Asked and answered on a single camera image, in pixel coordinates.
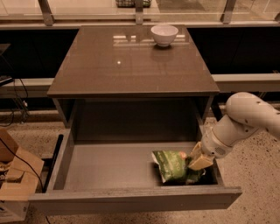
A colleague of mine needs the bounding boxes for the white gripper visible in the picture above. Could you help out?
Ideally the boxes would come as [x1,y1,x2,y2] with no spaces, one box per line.
[188,128,233,171]

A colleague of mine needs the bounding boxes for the green jalapeno chip bag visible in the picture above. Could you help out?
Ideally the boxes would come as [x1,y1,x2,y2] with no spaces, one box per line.
[151,150,206,185]

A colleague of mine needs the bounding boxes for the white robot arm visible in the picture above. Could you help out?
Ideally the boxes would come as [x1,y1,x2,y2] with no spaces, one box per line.
[188,92,280,171]

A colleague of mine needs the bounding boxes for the grey cabinet with glossy top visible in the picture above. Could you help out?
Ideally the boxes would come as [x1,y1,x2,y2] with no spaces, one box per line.
[48,25,219,142]

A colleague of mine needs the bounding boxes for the open grey top drawer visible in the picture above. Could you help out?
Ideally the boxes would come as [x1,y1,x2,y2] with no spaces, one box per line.
[28,116,243,216]

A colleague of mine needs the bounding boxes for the white ceramic bowl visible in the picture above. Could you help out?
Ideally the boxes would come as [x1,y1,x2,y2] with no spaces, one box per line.
[150,24,179,46]

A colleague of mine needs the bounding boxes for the brown cardboard box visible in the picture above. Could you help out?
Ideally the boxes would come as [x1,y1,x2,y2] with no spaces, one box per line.
[0,129,44,223]

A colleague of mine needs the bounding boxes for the glass railing with metal posts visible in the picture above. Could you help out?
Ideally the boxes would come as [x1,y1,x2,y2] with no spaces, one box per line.
[0,0,280,27]

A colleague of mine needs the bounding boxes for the black cable on floor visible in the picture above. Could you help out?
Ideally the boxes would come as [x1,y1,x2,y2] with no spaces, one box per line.
[0,138,52,224]

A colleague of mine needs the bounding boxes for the wire basket behind glass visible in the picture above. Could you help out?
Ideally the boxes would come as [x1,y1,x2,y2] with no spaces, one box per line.
[115,0,151,8]

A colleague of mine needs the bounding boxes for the black cables by wall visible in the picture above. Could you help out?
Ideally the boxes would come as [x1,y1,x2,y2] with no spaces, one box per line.
[0,55,30,128]

